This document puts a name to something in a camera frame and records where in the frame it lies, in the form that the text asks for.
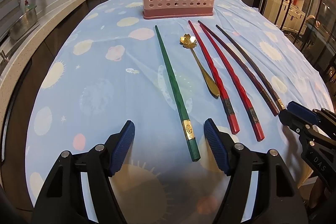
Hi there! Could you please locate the black framed glass door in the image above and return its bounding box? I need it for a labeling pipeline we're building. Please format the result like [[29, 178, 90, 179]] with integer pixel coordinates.
[[259, 0, 335, 84]]

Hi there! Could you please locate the gold flower spoon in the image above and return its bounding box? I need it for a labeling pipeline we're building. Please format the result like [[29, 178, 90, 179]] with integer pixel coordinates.
[[180, 34, 220, 98]]

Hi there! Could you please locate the steel pot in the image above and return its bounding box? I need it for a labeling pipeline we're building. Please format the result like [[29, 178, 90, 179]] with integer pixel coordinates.
[[9, 6, 38, 41]]

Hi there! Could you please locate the light blue patterned tablecloth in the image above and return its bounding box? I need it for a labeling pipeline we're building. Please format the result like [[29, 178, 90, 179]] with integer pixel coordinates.
[[25, 0, 333, 223]]

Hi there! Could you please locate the brown chopstick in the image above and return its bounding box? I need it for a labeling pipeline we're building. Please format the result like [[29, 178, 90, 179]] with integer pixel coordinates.
[[216, 24, 285, 110]]

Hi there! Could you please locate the green chopstick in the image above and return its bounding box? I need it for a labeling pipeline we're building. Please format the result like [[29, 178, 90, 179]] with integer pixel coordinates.
[[154, 25, 201, 161]]

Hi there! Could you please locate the green dish soap bottle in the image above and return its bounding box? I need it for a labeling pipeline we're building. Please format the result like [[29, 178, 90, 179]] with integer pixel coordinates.
[[25, 0, 36, 12]]

